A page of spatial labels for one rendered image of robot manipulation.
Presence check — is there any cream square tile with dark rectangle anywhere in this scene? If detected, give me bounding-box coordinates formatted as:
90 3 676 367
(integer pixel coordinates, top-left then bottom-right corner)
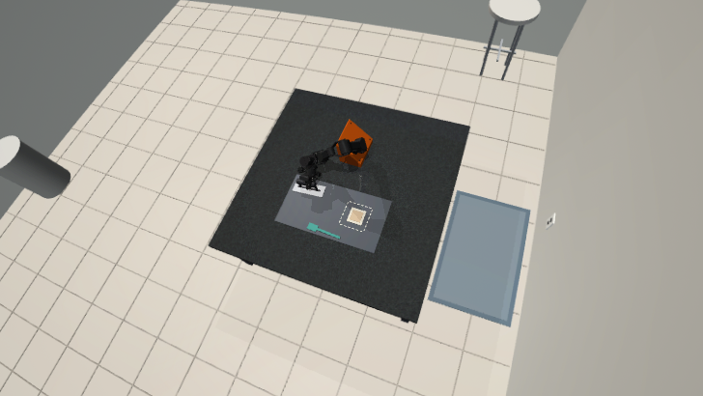
347 208 366 225

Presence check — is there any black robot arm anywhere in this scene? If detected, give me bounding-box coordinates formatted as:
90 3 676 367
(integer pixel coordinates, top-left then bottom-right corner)
297 137 367 174

